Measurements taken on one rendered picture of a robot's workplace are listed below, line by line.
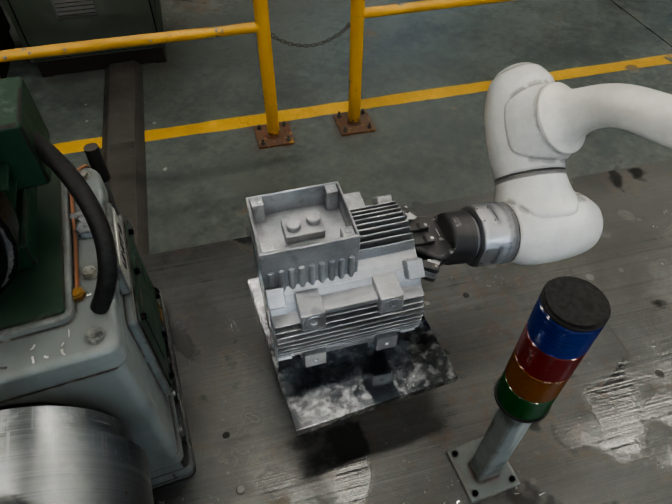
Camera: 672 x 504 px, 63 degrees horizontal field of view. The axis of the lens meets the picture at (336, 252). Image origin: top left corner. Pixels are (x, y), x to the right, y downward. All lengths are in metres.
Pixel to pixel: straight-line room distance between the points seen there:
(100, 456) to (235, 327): 0.47
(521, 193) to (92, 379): 0.59
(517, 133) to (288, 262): 0.38
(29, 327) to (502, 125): 0.64
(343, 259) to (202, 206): 1.76
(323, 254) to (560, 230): 0.35
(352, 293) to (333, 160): 1.88
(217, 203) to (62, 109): 1.12
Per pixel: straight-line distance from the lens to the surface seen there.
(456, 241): 0.75
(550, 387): 0.60
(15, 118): 0.60
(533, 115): 0.81
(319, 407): 0.77
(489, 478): 0.88
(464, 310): 1.02
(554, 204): 0.82
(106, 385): 0.62
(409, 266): 0.69
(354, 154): 2.58
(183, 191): 2.47
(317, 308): 0.66
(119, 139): 2.80
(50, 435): 0.57
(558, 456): 0.93
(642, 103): 0.75
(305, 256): 0.64
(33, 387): 0.61
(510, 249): 0.79
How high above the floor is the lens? 1.61
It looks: 49 degrees down
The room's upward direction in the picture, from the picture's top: straight up
